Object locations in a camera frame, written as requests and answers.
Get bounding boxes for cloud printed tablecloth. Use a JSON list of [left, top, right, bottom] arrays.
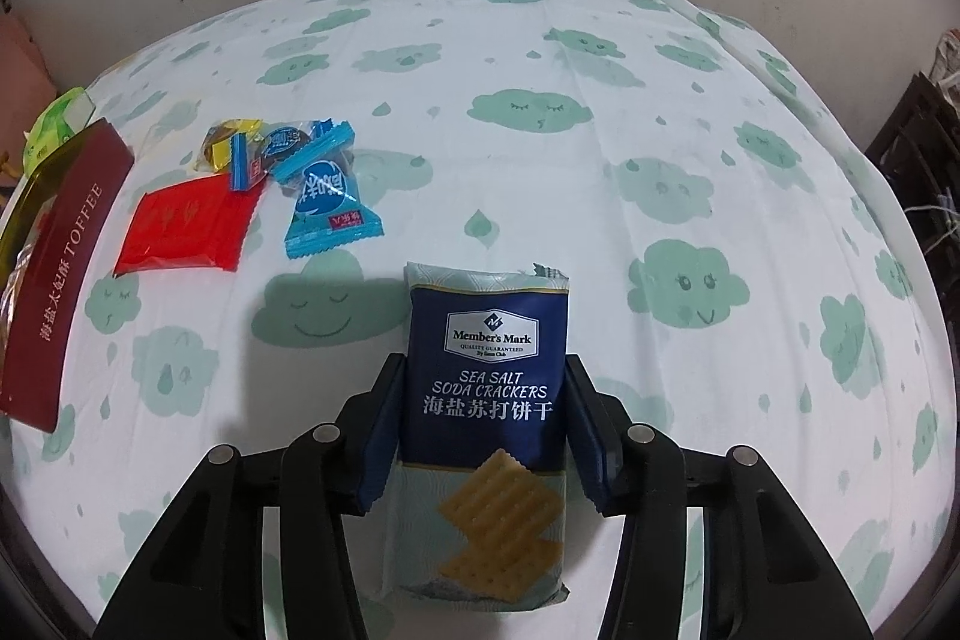
[[0, 0, 960, 640]]

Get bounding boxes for dark blue candy packet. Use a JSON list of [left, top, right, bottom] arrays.
[[229, 122, 316, 193]]

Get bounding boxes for navy cracker packet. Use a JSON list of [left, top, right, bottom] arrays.
[[379, 260, 572, 613]]

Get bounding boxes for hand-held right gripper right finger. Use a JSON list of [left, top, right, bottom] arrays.
[[564, 353, 875, 640]]

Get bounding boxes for red tin box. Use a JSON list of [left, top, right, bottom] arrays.
[[0, 119, 136, 435]]

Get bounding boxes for clear fried dough twist packet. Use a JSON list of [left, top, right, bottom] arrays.
[[0, 227, 38, 348]]

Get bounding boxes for dark wooden shelf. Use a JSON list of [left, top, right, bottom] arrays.
[[862, 72, 960, 251]]

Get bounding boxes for red snack packet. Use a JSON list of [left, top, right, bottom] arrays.
[[112, 173, 267, 276]]

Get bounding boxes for pink cloth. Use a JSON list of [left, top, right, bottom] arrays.
[[0, 6, 57, 101]]

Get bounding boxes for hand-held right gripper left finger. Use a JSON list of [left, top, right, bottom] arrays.
[[94, 351, 410, 640]]

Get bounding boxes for green tissue pack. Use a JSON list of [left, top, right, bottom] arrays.
[[21, 87, 97, 176]]

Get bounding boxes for white cable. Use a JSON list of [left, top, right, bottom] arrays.
[[904, 194, 960, 244]]

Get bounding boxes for light blue candy packet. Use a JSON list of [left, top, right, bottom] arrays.
[[271, 119, 387, 260]]

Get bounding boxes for yellow candy packet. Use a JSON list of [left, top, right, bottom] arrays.
[[191, 117, 263, 175]]

